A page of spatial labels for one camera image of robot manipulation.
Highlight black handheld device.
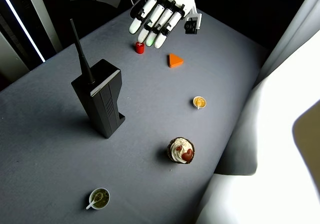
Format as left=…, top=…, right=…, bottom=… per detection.
left=69, top=18, right=126, bottom=139

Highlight orange triangle block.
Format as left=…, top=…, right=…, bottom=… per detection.
left=167, top=53, right=185, bottom=68

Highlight small white toy coffee cup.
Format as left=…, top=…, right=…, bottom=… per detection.
left=192, top=96, right=207, bottom=110

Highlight grey tablecloth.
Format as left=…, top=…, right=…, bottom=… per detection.
left=0, top=8, right=270, bottom=224

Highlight toy cupcake with white frosting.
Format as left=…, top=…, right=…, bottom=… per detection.
left=166, top=137, right=196, bottom=165

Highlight white backdrop cloth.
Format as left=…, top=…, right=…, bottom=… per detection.
left=194, top=0, right=320, bottom=224

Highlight beige panel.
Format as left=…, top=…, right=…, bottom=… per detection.
left=292, top=100, right=320, bottom=192

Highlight white bowl of green soup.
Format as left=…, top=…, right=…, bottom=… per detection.
left=85, top=188, right=111, bottom=211

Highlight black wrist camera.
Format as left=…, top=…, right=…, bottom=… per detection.
left=184, top=13, right=203, bottom=35

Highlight white frame post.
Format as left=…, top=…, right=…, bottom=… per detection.
left=23, top=0, right=63, bottom=53

